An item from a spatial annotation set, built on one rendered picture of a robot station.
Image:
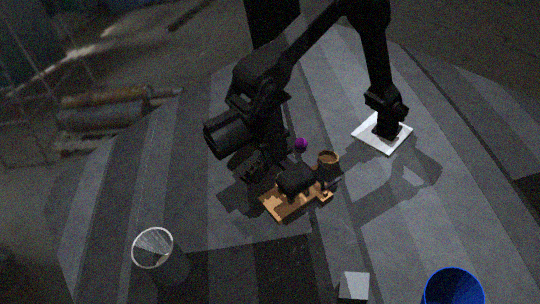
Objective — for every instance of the magenta ball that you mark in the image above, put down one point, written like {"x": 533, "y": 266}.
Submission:
{"x": 301, "y": 143}

